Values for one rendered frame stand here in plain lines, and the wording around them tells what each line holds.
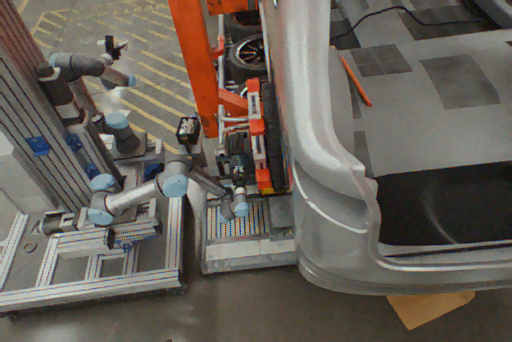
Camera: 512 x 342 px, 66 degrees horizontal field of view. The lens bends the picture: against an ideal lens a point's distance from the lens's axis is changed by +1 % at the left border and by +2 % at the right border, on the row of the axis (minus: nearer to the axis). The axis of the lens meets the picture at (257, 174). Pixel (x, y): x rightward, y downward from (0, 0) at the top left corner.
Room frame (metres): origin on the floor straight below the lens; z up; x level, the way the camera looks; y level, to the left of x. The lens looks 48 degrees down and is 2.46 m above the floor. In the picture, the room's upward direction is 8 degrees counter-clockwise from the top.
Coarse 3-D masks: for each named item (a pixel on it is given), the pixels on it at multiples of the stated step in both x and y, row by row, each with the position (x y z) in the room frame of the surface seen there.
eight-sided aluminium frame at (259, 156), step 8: (248, 96) 1.80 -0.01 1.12; (256, 96) 1.79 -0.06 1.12; (248, 104) 1.73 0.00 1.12; (256, 104) 1.71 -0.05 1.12; (256, 152) 1.47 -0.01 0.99; (264, 152) 1.47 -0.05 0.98; (256, 160) 1.45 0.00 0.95; (264, 160) 1.45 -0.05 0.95; (256, 168) 1.45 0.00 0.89; (264, 168) 1.45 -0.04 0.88
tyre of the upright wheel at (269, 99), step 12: (264, 84) 1.84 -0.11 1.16; (264, 96) 1.70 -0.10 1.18; (264, 108) 1.63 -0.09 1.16; (276, 108) 1.60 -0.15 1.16; (276, 120) 1.55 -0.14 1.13; (276, 132) 1.49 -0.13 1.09; (276, 144) 1.45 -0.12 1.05; (276, 156) 1.42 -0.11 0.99; (276, 168) 1.39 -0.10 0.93; (276, 180) 1.39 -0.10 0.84
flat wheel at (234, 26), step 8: (232, 16) 4.04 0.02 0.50; (240, 16) 4.14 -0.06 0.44; (248, 16) 4.21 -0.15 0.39; (256, 16) 4.06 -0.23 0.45; (232, 24) 3.86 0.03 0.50; (240, 24) 3.84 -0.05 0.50; (248, 24) 4.21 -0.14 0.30; (256, 24) 3.92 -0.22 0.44; (232, 32) 3.85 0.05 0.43; (240, 32) 3.74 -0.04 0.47; (248, 32) 3.69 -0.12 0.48; (256, 32) 3.67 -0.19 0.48; (232, 40) 3.88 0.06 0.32
